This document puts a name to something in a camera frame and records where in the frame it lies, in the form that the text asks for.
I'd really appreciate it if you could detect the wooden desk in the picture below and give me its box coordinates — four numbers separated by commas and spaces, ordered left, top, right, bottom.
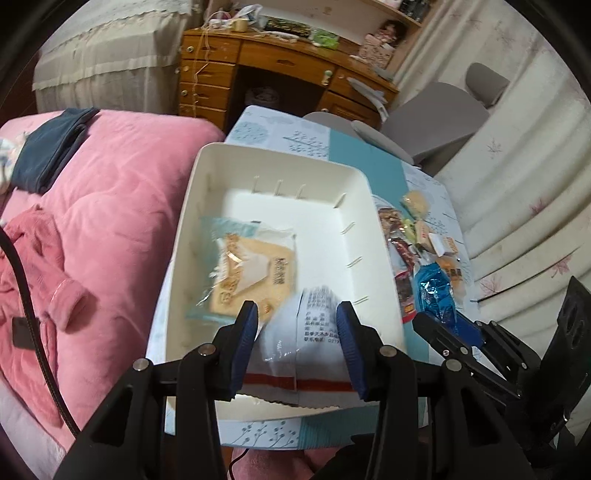
178, 18, 400, 134

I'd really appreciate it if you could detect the brown snack packet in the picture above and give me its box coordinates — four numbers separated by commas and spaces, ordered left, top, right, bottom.
379, 208, 407, 241

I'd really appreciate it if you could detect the white lace-covered cabinet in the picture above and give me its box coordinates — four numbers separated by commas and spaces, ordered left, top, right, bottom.
32, 0, 213, 114

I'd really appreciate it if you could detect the pink garment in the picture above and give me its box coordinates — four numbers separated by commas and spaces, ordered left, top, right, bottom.
0, 205, 90, 428

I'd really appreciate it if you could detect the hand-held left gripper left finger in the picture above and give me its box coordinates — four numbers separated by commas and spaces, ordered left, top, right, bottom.
53, 300, 259, 480

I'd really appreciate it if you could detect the black cable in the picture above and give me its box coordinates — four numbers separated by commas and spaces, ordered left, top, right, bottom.
0, 228, 81, 437

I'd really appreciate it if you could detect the grey wire waste basket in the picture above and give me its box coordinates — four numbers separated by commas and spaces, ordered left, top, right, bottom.
245, 85, 280, 112

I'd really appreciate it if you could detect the wooden shelf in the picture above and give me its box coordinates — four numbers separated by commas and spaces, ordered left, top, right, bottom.
360, 0, 437, 28

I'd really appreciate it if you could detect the dark blue cloth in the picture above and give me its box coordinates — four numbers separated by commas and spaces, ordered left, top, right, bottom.
10, 107, 100, 195

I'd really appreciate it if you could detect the blue snack packet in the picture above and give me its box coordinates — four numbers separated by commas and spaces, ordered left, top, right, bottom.
413, 263, 467, 333

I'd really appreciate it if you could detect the clear bag beige cake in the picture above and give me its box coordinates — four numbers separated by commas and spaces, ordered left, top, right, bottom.
401, 190, 432, 217

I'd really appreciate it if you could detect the green packet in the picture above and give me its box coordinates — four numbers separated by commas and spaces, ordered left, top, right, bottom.
311, 28, 340, 49

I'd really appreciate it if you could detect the pink blanket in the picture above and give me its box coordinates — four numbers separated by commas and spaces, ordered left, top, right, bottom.
0, 110, 227, 467

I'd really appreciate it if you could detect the doll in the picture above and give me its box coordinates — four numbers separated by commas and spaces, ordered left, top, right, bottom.
381, 21, 408, 47

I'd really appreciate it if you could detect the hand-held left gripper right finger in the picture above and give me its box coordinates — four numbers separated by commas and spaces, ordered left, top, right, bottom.
336, 300, 541, 480

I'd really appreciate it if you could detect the orange snack packet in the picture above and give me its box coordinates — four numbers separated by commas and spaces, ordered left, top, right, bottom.
436, 256, 466, 296

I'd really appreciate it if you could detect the white floral blanket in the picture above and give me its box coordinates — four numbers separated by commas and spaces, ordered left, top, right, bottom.
0, 133, 29, 195

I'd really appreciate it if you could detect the dark green box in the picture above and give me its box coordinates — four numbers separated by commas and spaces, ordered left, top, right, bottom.
259, 16, 315, 40

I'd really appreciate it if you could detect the white hanging cable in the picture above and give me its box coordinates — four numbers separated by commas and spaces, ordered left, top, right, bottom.
191, 14, 218, 116

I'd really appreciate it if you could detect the grey office chair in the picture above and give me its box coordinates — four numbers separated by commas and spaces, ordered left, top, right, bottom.
302, 62, 511, 167

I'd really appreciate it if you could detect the red snack packet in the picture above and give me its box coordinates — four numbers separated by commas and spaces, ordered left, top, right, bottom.
390, 237, 417, 324

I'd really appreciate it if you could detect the white floral curtain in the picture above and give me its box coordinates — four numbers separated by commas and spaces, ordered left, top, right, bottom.
392, 0, 591, 333

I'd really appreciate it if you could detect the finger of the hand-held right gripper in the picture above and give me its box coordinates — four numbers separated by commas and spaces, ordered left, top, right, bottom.
455, 311, 543, 374
412, 313, 527, 407

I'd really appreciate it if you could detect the beige cracker packet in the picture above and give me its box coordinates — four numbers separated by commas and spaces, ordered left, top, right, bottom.
185, 217, 298, 324

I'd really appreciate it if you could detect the white plastic bin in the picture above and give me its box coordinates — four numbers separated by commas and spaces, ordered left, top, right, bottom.
145, 142, 407, 422

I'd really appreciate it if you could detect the white snack packet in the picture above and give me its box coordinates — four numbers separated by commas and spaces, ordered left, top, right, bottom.
245, 285, 384, 409

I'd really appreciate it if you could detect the teal white patterned tablecloth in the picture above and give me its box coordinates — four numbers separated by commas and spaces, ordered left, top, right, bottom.
148, 105, 476, 450

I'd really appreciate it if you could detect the pile of small candy packets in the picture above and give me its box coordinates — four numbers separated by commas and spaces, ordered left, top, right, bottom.
405, 216, 462, 259

